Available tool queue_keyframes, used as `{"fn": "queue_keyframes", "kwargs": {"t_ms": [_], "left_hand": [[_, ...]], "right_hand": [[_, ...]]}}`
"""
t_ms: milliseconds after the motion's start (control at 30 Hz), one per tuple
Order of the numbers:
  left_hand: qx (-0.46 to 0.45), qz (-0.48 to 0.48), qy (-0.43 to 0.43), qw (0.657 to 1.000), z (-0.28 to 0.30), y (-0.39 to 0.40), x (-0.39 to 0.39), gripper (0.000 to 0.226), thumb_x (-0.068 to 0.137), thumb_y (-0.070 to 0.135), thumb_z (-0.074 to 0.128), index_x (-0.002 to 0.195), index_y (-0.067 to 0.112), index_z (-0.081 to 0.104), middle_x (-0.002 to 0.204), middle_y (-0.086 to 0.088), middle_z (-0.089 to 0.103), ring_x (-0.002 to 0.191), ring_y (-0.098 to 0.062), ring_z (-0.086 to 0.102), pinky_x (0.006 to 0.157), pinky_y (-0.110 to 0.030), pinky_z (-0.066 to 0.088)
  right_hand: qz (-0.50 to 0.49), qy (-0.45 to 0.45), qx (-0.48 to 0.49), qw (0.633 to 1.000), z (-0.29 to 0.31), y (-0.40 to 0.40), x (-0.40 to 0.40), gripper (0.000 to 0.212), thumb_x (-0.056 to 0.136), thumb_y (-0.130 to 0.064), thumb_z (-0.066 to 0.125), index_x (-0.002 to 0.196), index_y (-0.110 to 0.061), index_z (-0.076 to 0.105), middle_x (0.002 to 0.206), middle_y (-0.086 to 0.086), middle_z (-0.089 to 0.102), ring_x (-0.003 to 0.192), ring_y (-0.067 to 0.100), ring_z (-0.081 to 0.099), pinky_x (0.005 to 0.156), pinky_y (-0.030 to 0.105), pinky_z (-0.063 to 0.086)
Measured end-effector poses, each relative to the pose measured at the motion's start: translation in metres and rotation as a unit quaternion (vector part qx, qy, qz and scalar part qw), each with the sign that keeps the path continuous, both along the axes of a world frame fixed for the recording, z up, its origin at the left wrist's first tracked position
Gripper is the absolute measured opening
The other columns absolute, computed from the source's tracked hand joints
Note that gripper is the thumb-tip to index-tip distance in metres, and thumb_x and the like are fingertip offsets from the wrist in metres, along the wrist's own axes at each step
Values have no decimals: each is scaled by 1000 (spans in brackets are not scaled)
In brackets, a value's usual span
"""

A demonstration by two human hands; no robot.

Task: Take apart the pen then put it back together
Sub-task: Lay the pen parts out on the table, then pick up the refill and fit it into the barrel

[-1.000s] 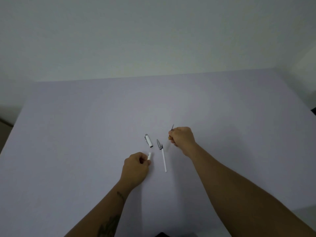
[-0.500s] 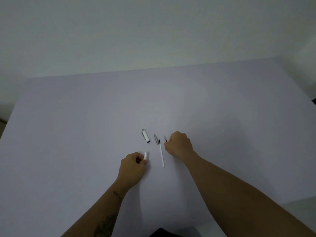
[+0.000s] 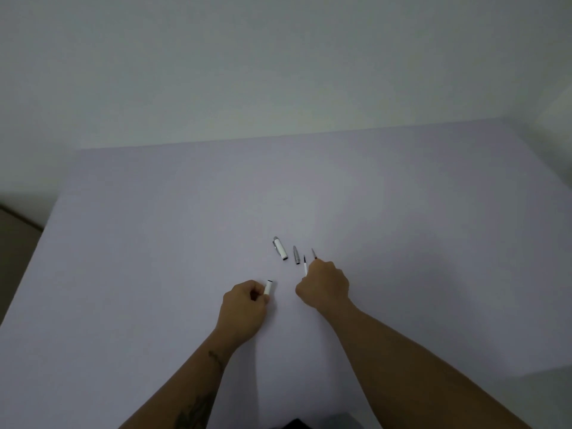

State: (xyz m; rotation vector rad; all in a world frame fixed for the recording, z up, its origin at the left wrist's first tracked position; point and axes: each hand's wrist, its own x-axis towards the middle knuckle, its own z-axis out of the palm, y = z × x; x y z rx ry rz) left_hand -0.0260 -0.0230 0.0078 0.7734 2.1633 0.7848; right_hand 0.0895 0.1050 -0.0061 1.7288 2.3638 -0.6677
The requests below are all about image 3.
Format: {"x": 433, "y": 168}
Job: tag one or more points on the person's right hand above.
{"x": 326, "y": 285}

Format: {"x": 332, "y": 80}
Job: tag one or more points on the person's left hand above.
{"x": 241, "y": 314}

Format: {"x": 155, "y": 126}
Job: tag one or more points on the silver pen grip section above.
{"x": 296, "y": 255}

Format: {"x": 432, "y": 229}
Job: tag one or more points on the white pen cap silver clip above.
{"x": 280, "y": 249}

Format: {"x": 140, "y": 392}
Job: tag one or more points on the white pen refill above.
{"x": 305, "y": 268}

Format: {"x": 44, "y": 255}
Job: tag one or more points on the person's right forearm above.
{"x": 411, "y": 375}

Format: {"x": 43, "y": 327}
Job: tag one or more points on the white pen barrel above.
{"x": 269, "y": 287}

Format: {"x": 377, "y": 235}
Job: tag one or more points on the person's left forearm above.
{"x": 187, "y": 388}

